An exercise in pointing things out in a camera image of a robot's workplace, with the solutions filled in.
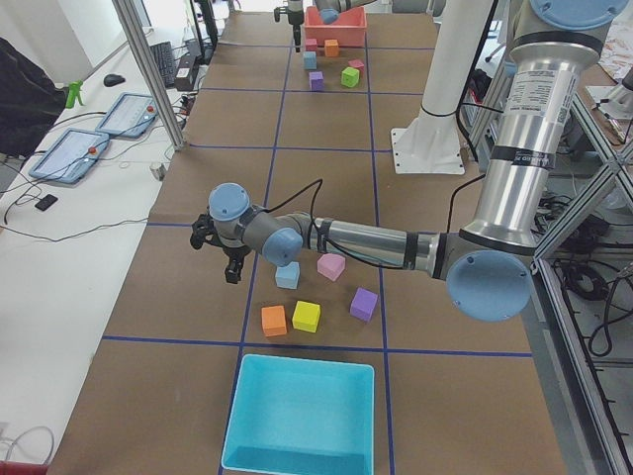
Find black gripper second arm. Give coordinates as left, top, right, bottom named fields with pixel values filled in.
left=274, top=4, right=303, bottom=52

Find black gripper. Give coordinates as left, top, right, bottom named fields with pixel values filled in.
left=190, top=213, right=251, bottom=284

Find light blue foam block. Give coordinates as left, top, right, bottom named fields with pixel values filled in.
left=275, top=261, right=301, bottom=290
left=303, top=50, right=317, bottom=71

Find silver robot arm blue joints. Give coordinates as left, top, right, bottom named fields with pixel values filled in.
left=206, top=1, right=625, bottom=322

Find orange foam block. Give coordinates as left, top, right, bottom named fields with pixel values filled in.
left=260, top=305, right=288, bottom=337
left=323, top=39, right=339, bottom=57

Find red plastic bin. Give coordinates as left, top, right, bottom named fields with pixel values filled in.
left=304, top=6, right=367, bottom=48

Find purple foam block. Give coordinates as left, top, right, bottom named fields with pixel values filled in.
left=309, top=70, right=324, bottom=92
left=349, top=287, right=379, bottom=323

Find dark pink foam block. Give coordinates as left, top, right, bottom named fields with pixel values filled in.
left=348, top=59, right=365, bottom=74

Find green foam block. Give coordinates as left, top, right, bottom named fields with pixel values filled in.
left=340, top=66, right=361, bottom=88

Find yellow foam block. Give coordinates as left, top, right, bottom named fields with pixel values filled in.
left=292, top=301, right=320, bottom=333

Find silver tape roll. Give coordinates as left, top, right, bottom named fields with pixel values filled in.
left=149, top=162, right=166, bottom=181

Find black keyboard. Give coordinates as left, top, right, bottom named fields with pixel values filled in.
left=149, top=42, right=176, bottom=88

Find cyan plastic bin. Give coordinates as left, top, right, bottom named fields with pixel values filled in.
left=221, top=354, right=375, bottom=474

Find blue teach pendant tablet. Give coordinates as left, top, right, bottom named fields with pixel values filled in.
left=95, top=93, right=157, bottom=139
left=29, top=129, right=110, bottom=185

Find black computer mouse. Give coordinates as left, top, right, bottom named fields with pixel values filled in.
left=103, top=73, right=126, bottom=87

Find black smartphone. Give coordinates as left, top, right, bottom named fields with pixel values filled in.
left=35, top=194, right=58, bottom=212

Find green spray bottle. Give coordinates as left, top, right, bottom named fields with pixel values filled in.
left=65, top=80, right=84, bottom=109

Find aluminium frame post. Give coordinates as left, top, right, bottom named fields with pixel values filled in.
left=112, top=0, right=185, bottom=151

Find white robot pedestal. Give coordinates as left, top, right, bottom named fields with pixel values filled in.
left=391, top=0, right=497, bottom=175

